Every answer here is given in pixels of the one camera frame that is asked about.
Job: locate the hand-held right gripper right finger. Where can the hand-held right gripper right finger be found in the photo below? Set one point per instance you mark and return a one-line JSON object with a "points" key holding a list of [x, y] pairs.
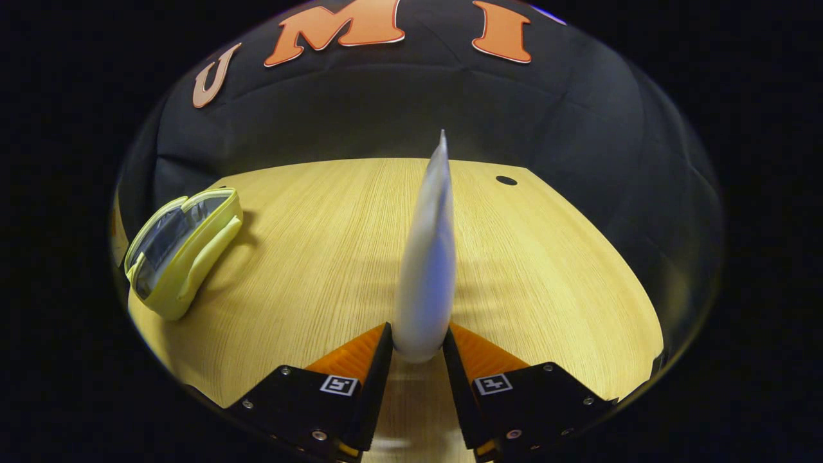
{"points": [[458, 386]]}

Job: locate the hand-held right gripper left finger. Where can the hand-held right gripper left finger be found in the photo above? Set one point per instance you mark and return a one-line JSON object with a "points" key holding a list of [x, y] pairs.
{"points": [[376, 386]]}

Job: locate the white squeeze tube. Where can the white squeeze tube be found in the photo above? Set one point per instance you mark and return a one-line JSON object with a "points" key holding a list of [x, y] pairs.
{"points": [[425, 270]]}

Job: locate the pale yellow suitcase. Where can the pale yellow suitcase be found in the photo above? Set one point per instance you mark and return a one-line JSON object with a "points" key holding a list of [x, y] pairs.
{"points": [[193, 263]]}

